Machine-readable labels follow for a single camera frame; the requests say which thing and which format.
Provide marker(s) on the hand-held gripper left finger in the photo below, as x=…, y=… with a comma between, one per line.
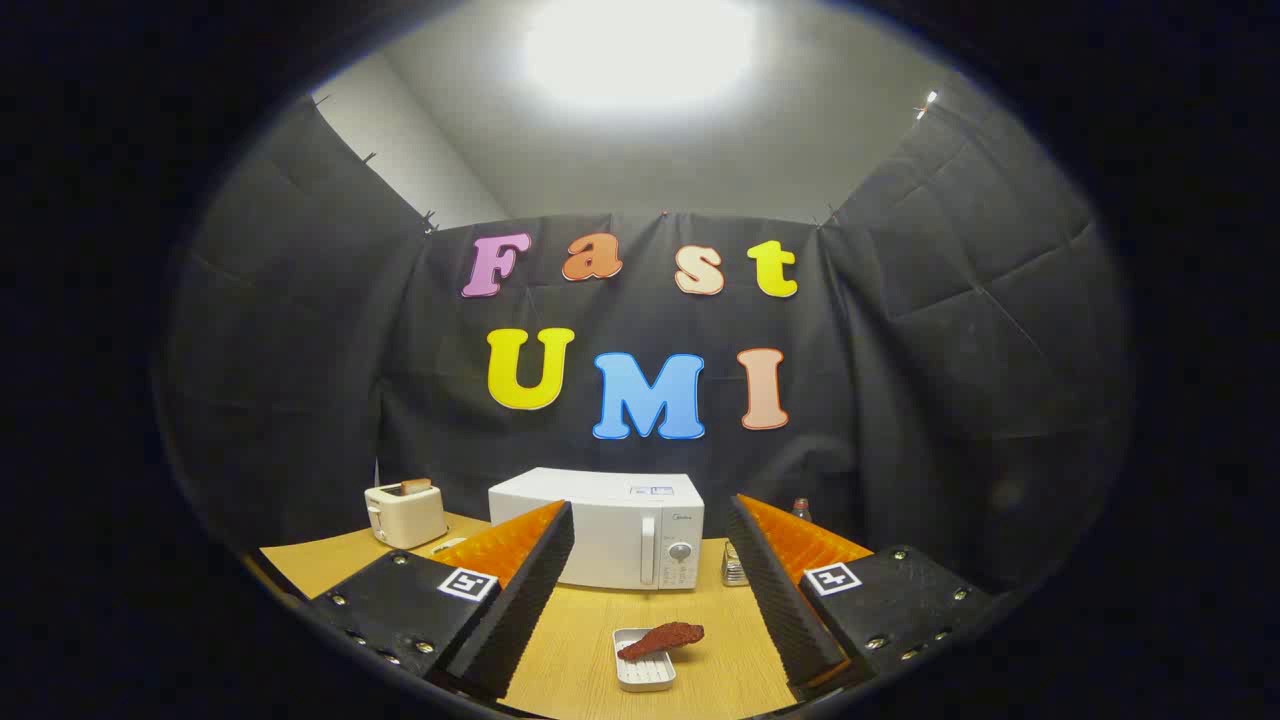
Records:
x=525, y=600

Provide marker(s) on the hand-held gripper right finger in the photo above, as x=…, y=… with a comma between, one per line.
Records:
x=780, y=600

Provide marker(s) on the white toaster oven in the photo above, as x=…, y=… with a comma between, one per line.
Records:
x=620, y=520

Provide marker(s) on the red-brown meat piece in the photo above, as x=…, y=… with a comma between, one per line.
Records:
x=660, y=640

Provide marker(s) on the cream bread toaster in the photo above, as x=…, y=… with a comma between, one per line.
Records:
x=405, y=515

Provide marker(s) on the clear bottle red label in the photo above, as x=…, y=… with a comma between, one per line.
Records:
x=801, y=510

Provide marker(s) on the white rectangular dish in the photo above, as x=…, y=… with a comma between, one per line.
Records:
x=645, y=676

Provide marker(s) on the toasted bread slice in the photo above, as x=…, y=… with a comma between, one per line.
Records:
x=416, y=486

